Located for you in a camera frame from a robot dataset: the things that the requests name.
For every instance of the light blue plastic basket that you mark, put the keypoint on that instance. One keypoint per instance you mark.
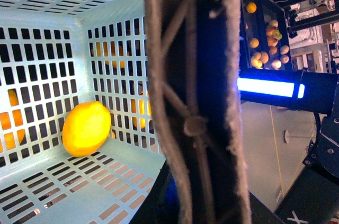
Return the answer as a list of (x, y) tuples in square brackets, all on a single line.
[(56, 54)]

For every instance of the black display shelf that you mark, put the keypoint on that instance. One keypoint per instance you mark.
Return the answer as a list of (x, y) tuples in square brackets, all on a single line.
[(290, 35)]

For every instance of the yellow lemon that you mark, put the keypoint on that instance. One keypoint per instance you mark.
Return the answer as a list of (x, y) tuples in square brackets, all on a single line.
[(86, 128)]

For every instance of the blue lit light bar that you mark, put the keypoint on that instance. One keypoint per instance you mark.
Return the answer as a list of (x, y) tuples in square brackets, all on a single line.
[(295, 90)]

